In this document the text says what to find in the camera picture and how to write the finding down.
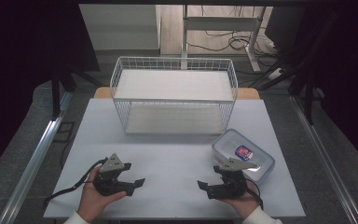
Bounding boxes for black metal stand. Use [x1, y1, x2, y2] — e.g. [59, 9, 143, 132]
[256, 11, 328, 126]

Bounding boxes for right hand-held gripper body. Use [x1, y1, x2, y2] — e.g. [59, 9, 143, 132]
[213, 157, 259, 200]

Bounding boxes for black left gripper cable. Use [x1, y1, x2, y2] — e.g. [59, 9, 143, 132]
[42, 158, 108, 210]

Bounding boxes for person's left hand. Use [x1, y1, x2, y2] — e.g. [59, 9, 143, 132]
[76, 167, 129, 223]

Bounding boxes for aluminium rail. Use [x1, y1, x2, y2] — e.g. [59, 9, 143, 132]
[289, 94, 358, 224]
[0, 91, 73, 224]

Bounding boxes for black tripod stand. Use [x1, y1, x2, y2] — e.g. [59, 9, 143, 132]
[50, 61, 104, 121]

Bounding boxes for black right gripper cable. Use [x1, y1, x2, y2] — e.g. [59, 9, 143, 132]
[245, 178, 265, 210]

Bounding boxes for dark box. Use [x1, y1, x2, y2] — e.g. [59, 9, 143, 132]
[264, 6, 310, 52]

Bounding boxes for white power strip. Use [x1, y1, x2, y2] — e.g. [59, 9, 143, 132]
[266, 67, 285, 82]

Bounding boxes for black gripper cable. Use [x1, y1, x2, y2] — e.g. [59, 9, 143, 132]
[245, 178, 265, 210]
[42, 158, 108, 210]

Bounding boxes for person's right hand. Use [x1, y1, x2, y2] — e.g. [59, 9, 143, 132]
[221, 181, 262, 220]

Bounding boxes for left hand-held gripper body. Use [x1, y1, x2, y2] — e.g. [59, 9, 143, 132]
[92, 153, 135, 197]

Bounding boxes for white cabinet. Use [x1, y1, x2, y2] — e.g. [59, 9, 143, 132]
[78, 3, 162, 52]

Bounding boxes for white metal desk frame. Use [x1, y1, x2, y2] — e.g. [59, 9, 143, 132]
[181, 4, 268, 73]

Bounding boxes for white wire basket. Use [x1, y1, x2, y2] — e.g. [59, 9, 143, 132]
[109, 56, 240, 136]

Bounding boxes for black floor cables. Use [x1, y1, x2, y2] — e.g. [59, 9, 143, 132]
[186, 5, 276, 68]

